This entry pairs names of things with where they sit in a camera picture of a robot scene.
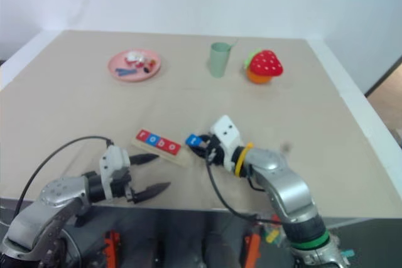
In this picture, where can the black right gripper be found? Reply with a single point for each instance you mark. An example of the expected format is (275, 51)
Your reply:
(215, 152)

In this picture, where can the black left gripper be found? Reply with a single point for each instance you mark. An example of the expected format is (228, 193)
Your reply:
(121, 183)

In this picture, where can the blue letter tile t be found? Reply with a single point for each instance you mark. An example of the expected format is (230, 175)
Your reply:
(193, 140)

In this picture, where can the cream letter tile tray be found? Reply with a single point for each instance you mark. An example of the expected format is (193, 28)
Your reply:
(182, 158)

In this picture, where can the red letter tile o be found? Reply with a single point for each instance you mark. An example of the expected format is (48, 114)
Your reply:
(173, 147)

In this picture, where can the red letter tile b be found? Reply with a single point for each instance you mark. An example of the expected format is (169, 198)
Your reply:
(162, 144)

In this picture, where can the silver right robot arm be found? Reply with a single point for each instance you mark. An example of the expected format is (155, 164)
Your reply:
(282, 183)

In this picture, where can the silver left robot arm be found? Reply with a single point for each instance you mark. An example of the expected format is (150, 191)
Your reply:
(56, 192)

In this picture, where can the blue letter tile o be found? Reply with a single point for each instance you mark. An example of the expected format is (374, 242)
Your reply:
(151, 140)

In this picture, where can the red letter tile r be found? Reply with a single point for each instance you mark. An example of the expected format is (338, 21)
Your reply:
(142, 135)

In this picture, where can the yellow zip tie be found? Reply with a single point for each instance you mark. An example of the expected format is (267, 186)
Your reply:
(239, 161)

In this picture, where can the orange clamp tool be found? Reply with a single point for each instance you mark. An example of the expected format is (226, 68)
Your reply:
(252, 249)
(112, 246)

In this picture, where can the beige table cover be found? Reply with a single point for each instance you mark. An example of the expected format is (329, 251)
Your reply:
(94, 108)

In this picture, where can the pale green cup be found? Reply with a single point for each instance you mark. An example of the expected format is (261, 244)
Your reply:
(219, 61)

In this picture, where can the orange toy fruit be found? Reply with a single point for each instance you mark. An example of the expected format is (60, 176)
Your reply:
(259, 79)

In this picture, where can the small dark toy piece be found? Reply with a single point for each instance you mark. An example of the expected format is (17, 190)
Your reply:
(146, 69)

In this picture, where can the small orange toy piece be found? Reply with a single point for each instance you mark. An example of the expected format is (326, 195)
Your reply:
(151, 64)

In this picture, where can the pink round plate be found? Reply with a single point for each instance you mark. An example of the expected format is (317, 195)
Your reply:
(132, 78)

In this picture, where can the blue ridged toy piece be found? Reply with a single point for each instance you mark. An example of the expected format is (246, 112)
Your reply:
(125, 72)

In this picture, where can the red plush strawberry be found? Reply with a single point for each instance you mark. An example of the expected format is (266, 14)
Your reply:
(267, 62)

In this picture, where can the white and red small toy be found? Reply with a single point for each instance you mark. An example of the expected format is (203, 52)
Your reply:
(135, 57)

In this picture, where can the small yellow object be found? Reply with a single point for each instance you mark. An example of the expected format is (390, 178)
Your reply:
(272, 236)

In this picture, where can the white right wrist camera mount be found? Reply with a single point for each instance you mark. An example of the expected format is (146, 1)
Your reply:
(227, 136)

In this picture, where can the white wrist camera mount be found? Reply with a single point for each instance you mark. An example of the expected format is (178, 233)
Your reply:
(113, 159)
(227, 136)

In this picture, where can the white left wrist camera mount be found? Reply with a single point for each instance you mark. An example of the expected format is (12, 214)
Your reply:
(113, 159)

